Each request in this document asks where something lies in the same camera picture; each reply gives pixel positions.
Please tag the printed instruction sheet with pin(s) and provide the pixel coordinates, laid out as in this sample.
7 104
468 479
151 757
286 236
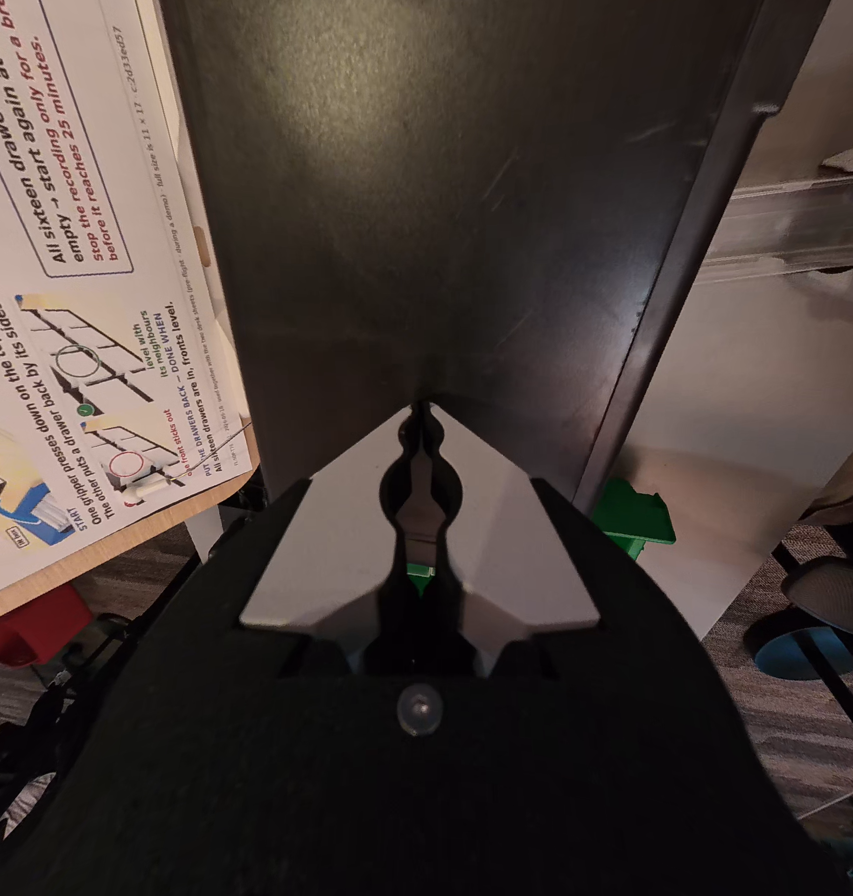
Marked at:
83 315

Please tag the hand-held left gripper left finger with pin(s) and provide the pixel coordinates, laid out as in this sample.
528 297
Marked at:
314 560

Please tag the black frame bar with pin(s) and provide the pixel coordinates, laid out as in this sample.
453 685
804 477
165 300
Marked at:
153 598
832 679

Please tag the light wooden table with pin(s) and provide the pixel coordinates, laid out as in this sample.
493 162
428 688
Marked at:
118 539

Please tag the black drawer cabinet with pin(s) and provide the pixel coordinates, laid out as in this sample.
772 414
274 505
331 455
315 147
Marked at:
433 210

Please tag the red box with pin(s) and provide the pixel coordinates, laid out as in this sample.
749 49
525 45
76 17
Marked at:
27 626

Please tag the green plastic bin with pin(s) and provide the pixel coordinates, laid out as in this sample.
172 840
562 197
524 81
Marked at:
629 514

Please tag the white tethered pen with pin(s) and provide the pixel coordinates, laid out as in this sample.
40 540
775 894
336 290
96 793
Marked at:
153 490

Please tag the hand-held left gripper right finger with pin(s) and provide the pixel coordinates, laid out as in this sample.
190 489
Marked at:
524 560

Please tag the office chair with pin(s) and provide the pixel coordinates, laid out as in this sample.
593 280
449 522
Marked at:
832 591

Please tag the white table leg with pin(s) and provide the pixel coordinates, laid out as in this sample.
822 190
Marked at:
206 532

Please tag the clear plastic drawer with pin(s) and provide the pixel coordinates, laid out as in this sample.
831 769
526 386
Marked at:
783 224

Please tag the round blue floor base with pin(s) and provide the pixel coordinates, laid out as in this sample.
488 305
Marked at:
797 658

